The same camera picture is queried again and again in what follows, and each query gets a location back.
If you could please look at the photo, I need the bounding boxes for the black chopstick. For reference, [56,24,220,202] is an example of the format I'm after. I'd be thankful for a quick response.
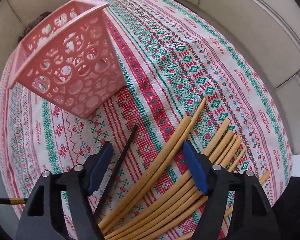
[94,125,138,219]
[0,197,28,205]

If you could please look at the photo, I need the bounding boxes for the white kitchen cabinets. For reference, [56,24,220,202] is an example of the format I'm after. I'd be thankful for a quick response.
[0,0,300,154]

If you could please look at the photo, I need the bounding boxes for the pink perforated basket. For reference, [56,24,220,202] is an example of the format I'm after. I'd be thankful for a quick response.
[10,0,126,119]

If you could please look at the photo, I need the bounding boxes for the patterned tablecloth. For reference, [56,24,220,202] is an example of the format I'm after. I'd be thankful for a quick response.
[0,0,292,216]

